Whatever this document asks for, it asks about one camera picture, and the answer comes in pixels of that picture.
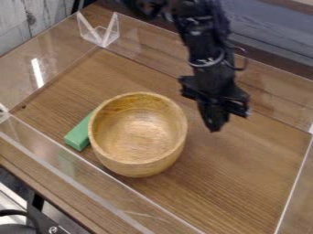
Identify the brown wooden bowl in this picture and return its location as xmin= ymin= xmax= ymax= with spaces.
xmin=89 ymin=91 xmax=189 ymax=177

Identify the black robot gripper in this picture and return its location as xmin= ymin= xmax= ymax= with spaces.
xmin=178 ymin=58 xmax=249 ymax=132

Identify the green rectangular block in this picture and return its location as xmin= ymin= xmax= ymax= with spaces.
xmin=65 ymin=112 xmax=93 ymax=152

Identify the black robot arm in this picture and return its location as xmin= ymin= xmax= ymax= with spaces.
xmin=122 ymin=0 xmax=249 ymax=132

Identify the clear acrylic corner bracket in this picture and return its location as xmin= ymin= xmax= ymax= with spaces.
xmin=77 ymin=12 xmax=121 ymax=48

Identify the black cable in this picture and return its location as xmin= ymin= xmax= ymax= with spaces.
xmin=0 ymin=208 xmax=39 ymax=234

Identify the black table leg bracket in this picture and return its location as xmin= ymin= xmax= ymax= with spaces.
xmin=27 ymin=194 xmax=71 ymax=234

